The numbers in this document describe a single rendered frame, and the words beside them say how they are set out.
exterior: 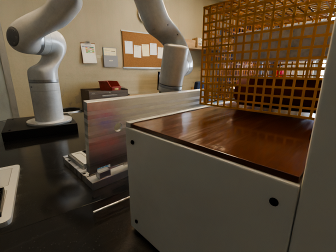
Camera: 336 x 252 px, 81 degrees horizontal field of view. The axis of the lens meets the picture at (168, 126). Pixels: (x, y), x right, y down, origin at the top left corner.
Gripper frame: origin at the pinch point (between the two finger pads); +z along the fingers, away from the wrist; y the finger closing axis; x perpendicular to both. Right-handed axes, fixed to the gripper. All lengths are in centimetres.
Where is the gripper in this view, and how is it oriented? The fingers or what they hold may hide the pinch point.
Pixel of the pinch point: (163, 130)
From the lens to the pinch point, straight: 77.9
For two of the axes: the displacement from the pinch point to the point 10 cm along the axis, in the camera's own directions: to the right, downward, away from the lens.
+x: 6.9, 3.8, -6.1
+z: -1.5, 9.0, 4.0
